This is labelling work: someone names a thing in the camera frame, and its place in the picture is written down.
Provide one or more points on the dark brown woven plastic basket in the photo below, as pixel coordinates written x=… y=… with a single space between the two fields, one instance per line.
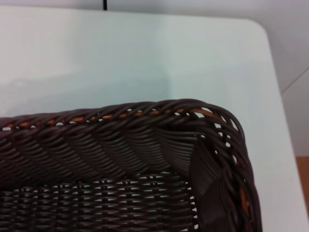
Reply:
x=96 y=157

